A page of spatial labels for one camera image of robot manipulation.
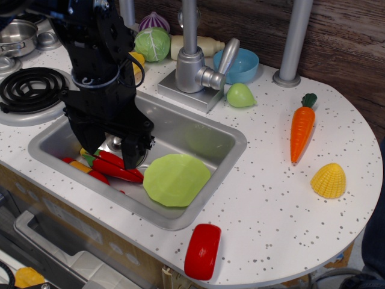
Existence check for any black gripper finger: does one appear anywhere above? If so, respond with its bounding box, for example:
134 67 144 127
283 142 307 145
69 120 106 153
121 135 145 169

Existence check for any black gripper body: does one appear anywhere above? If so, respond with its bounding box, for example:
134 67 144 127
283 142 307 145
60 81 154 149

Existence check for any orange toy carrot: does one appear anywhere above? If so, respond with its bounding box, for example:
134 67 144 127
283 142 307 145
290 93 318 163

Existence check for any yellow toy behind arm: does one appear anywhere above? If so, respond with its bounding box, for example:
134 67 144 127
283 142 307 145
129 51 145 75

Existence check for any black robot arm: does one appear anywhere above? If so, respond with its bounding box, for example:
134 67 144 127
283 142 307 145
27 1 154 169

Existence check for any green plastic plate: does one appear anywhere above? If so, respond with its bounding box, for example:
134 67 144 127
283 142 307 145
143 154 211 207

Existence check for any steel pot lid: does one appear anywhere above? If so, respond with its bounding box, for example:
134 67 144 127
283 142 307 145
99 134 148 168

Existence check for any red toy chili pepper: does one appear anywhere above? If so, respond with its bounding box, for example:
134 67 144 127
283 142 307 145
80 148 144 183

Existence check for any red yellow toy sausage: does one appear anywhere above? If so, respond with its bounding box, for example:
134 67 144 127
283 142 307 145
62 157 110 185

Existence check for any green toy cabbage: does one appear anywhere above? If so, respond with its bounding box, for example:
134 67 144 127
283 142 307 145
135 27 171 62

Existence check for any black front stove burner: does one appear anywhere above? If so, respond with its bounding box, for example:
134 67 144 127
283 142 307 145
1 67 69 114

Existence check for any silver toy faucet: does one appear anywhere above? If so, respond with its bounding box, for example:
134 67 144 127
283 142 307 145
158 1 240 113

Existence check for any silver stove knob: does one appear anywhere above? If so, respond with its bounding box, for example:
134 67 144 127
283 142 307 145
0 56 22 77
37 31 61 51

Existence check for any purple toy onion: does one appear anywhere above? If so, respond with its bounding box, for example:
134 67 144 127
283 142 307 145
139 11 170 33

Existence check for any grey support pole left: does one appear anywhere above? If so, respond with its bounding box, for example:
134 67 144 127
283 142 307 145
119 0 136 28

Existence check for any grey support pole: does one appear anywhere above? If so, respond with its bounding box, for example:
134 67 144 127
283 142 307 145
273 0 313 88
119 0 136 28

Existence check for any silver stove knob left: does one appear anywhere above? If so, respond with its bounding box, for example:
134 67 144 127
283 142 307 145
0 56 22 77

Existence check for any cream toy bottle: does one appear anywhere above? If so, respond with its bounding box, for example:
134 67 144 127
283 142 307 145
170 35 226 60

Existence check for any green toy pear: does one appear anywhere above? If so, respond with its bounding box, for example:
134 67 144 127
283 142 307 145
226 83 257 108

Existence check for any small steel pot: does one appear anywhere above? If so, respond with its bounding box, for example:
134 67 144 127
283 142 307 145
1 19 38 57

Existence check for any red toy cheese block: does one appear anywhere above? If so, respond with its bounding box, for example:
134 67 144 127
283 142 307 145
184 224 221 281

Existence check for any blue plastic bowl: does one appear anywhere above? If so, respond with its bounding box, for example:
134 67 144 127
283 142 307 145
226 48 259 84

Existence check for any yellow toy on floor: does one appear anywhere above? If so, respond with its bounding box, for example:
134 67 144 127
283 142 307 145
14 267 45 288

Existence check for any grey support pole right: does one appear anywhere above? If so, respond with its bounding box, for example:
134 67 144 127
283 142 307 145
273 0 313 88

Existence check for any yellow toy corn piece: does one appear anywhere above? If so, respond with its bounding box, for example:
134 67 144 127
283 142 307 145
310 163 347 199

